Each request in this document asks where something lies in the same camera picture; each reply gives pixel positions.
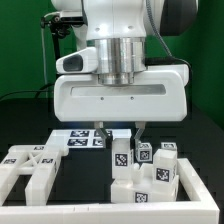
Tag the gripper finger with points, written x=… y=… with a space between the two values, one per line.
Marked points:
x=139 y=131
x=99 y=126

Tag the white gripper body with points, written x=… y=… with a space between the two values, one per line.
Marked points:
x=157 y=94

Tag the white chair seat part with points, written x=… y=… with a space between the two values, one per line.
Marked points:
x=143 y=188

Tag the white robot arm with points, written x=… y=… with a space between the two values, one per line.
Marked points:
x=108 y=78

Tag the white tagged cube left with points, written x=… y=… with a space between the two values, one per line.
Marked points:
x=144 y=152

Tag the white tagged cube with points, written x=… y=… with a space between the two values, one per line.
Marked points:
x=144 y=152
x=169 y=146

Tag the white tagged cube right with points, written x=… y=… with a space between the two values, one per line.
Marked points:
x=169 y=146

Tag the white U-shaped fence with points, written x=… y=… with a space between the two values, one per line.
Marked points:
x=200 y=209

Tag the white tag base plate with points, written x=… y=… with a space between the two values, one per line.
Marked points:
x=85 y=138

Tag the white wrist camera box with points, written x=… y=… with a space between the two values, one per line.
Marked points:
x=83 y=61

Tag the white chair back frame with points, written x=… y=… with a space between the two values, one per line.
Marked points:
x=40 y=162

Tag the grey mounted camera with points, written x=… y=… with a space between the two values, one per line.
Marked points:
x=71 y=14

